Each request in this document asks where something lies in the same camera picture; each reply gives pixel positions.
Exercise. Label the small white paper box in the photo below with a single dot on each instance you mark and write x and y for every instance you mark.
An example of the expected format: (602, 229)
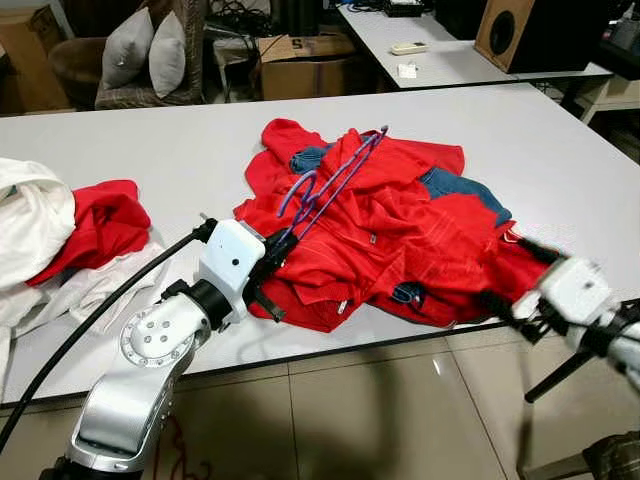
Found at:
(407, 71)

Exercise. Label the brown fronted black speaker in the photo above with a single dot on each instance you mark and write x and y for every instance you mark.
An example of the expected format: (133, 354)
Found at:
(500, 35)

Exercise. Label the cream remote control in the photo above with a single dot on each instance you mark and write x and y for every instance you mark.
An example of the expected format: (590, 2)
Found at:
(408, 48)

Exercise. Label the brown wicker chair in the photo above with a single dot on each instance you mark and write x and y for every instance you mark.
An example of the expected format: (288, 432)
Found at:
(195, 50)

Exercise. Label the tall brown cardboard box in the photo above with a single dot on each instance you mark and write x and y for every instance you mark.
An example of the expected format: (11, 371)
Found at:
(30, 60)

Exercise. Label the black table frame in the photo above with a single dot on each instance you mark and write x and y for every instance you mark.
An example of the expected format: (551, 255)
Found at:
(560, 376)

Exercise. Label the red hanger on floor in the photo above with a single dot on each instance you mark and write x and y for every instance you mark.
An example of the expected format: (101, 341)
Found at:
(185, 450)

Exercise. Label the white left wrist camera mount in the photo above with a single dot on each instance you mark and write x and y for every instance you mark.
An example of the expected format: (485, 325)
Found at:
(228, 260)

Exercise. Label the grey pillow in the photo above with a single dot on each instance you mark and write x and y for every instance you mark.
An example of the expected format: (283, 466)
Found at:
(168, 55)
(127, 50)

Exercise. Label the red polo shirt blue collar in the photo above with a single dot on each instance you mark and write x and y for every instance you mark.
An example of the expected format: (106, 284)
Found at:
(400, 250)

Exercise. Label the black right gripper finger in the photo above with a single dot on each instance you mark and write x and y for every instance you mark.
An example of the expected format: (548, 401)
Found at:
(498, 302)
(540, 250)

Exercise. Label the small red garment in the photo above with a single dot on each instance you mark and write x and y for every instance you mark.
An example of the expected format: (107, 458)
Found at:
(95, 225)

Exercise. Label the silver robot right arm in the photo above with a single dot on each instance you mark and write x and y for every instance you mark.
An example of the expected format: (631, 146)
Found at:
(620, 355)

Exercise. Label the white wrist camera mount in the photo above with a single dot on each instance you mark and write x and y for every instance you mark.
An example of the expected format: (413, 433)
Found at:
(228, 260)
(575, 290)

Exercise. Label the printed brown cardboard box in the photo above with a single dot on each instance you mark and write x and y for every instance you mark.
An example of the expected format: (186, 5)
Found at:
(305, 75)

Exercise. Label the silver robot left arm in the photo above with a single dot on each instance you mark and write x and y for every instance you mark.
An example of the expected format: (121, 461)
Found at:
(130, 400)

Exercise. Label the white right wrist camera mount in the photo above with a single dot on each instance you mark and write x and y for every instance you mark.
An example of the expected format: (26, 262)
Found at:
(575, 290)

